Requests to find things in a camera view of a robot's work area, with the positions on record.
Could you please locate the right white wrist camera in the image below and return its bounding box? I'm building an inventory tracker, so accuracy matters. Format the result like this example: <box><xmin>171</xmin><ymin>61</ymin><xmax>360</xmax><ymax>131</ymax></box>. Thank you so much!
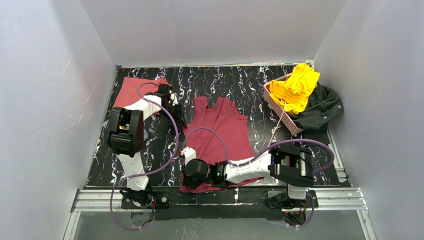
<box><xmin>179</xmin><ymin>146</ymin><xmax>197</xmax><ymax>166</ymax></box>

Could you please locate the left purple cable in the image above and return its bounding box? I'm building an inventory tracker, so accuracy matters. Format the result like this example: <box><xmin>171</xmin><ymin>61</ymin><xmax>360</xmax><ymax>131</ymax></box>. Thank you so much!
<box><xmin>109</xmin><ymin>82</ymin><xmax>180</xmax><ymax>232</ymax></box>

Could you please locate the yellow garment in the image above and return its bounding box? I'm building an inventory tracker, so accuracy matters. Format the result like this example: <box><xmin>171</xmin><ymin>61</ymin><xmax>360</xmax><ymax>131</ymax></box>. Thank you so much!
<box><xmin>269</xmin><ymin>63</ymin><xmax>321</xmax><ymax>115</ymax></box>

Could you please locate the maroon garment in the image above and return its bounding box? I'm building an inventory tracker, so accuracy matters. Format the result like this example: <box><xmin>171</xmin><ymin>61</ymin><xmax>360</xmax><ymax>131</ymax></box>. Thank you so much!
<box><xmin>179</xmin><ymin>96</ymin><xmax>266</xmax><ymax>194</ymax></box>

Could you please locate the black garment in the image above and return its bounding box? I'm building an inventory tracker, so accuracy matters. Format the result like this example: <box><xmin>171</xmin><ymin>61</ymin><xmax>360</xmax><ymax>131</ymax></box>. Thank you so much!
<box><xmin>289</xmin><ymin>84</ymin><xmax>344</xmax><ymax>145</ymax></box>

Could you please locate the coral pink t-shirt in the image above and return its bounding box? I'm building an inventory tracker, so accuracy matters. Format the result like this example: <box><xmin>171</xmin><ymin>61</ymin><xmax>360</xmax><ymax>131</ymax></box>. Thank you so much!
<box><xmin>112</xmin><ymin>77</ymin><xmax>171</xmax><ymax>108</ymax></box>

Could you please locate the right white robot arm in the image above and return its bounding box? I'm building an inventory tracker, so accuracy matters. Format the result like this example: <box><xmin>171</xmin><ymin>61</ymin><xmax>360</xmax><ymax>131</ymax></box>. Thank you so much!
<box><xmin>179</xmin><ymin>144</ymin><xmax>314</xmax><ymax>200</ymax></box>

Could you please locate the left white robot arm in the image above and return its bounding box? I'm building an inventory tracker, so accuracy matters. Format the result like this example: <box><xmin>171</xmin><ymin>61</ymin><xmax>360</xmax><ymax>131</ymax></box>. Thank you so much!
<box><xmin>106</xmin><ymin>83</ymin><xmax>187</xmax><ymax>205</ymax></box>

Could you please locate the pink laundry basket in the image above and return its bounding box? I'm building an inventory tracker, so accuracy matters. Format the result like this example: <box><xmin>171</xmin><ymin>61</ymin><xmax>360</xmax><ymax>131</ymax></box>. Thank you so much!
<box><xmin>262</xmin><ymin>73</ymin><xmax>303</xmax><ymax>135</ymax></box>

